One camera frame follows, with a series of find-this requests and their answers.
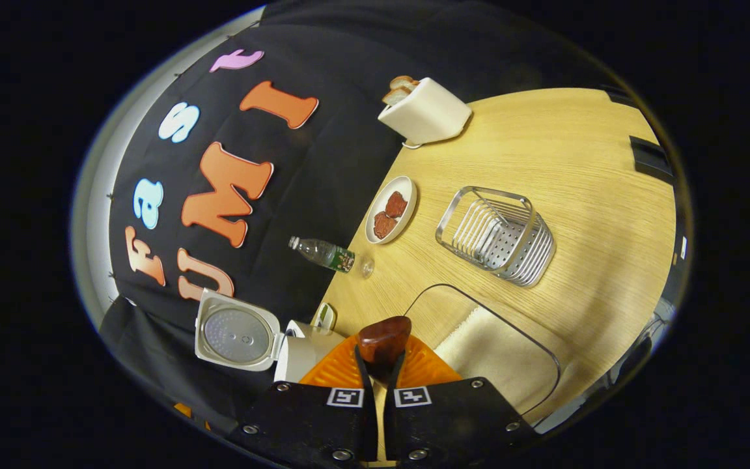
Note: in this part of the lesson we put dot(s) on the brown wooden spoon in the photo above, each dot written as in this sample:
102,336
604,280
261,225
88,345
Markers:
385,339

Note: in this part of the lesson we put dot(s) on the small white sauce dish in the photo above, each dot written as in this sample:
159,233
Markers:
325,318

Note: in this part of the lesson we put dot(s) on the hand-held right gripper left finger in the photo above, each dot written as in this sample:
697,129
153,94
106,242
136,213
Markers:
368,417

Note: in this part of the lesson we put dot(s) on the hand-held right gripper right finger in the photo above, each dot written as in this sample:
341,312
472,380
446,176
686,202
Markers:
390,423

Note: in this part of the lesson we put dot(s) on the white rice cooker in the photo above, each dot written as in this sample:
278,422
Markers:
238,335

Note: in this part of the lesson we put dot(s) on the clear bottle cap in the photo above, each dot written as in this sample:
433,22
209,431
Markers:
367,268

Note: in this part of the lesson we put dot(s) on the clear rice container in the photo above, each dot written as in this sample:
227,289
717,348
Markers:
531,397

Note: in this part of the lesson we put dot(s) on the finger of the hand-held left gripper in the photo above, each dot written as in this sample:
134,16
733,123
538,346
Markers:
183,410

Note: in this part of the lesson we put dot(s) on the white toaster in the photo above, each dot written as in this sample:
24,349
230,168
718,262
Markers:
427,111

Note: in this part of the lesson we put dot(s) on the black backdrop cloth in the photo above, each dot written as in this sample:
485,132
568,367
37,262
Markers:
323,182

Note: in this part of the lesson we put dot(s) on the red meat piece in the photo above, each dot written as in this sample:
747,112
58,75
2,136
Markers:
385,225
396,204

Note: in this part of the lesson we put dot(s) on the clear plastic water bottle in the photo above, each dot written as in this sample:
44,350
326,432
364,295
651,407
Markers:
329,254

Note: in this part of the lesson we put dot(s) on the white oval plate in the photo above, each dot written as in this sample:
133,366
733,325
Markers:
404,185

